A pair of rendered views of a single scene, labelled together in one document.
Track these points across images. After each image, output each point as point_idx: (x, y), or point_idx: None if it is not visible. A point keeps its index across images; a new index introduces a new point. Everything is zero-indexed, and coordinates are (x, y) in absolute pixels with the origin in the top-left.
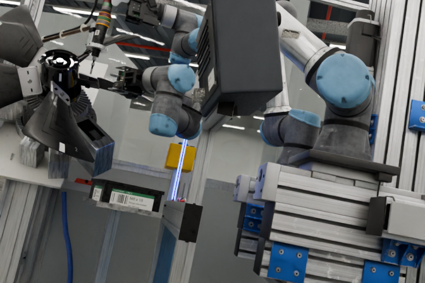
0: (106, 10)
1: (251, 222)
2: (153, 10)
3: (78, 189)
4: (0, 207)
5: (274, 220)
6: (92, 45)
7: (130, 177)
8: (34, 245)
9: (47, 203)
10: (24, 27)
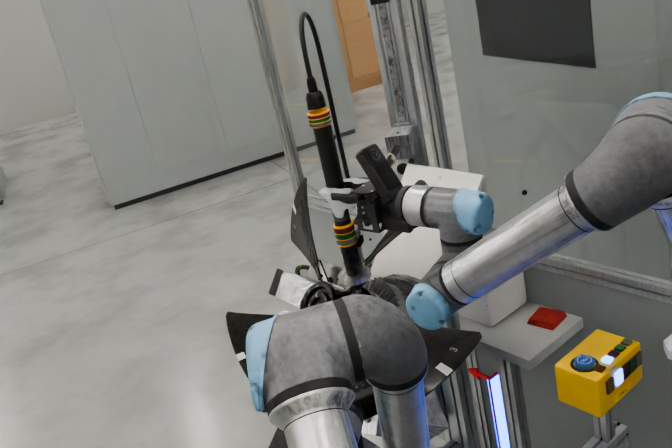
0: (337, 223)
1: None
2: (394, 206)
3: (508, 360)
4: (369, 441)
5: None
6: (340, 283)
7: (627, 299)
8: (466, 439)
9: (461, 391)
10: (305, 224)
